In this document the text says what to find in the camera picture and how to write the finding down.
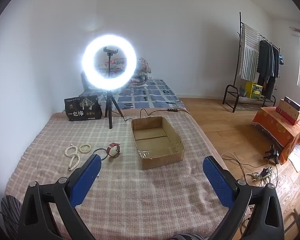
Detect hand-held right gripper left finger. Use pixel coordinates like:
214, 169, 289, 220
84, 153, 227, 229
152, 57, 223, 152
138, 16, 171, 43
18, 153, 102, 240

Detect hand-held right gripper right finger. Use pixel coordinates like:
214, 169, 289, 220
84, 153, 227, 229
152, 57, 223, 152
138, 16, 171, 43
202, 156, 285, 240

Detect pearl necklace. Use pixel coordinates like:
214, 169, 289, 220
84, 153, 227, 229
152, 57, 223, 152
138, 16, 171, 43
64, 144, 81, 172

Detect red strap watch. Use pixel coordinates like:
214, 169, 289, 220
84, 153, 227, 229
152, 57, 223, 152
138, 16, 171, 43
106, 142, 121, 157

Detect cardboard box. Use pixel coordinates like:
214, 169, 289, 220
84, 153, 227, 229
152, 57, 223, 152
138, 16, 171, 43
131, 116, 185, 170

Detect black thin bangle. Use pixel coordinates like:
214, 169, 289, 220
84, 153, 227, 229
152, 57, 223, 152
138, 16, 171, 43
92, 148, 108, 160

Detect white power strip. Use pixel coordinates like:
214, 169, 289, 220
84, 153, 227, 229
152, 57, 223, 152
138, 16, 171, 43
252, 167, 273, 180

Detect black floor device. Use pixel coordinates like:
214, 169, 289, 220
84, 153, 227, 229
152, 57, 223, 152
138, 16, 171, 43
264, 145, 280, 164

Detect black printed bag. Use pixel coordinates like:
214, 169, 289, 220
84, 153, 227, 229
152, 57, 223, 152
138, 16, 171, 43
64, 95, 102, 122

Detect orange box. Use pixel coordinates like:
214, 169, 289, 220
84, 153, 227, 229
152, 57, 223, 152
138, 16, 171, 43
252, 107, 300, 165

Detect black tripod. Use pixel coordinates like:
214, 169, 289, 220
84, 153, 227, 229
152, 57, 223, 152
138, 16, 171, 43
104, 54, 125, 129

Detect striped round stool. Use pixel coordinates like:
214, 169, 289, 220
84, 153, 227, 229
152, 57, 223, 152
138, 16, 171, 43
0, 195, 23, 240

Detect black clothes rack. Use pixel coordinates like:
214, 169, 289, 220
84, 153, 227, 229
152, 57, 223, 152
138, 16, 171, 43
222, 12, 280, 113

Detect red flat box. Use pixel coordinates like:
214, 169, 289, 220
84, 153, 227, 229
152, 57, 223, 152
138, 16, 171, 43
276, 107, 300, 125

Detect yellow box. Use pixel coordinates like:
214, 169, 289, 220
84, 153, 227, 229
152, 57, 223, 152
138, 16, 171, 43
245, 81, 263, 99

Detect dark blue flat box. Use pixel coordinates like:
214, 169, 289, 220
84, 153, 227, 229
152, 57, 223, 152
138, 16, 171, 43
284, 96, 300, 112

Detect blue checked bed sheet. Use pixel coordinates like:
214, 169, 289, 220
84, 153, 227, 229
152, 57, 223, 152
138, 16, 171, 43
79, 79, 190, 114

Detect dark hanging clothes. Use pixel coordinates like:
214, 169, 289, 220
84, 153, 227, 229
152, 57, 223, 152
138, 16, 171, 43
256, 40, 280, 100

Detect floral folded quilt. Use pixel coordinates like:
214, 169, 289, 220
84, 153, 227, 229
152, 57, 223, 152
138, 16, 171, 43
97, 57, 153, 80

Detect striped hanging cloth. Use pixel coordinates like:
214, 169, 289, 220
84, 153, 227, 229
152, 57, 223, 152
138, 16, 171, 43
240, 24, 261, 80

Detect black phone holder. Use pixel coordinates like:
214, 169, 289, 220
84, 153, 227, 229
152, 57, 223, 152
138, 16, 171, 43
103, 46, 119, 55

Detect black ring light cable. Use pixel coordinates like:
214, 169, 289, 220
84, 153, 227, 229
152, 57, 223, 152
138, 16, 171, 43
120, 108, 188, 122

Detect white ring light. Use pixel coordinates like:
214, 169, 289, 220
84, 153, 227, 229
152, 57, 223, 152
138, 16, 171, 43
82, 33, 137, 90

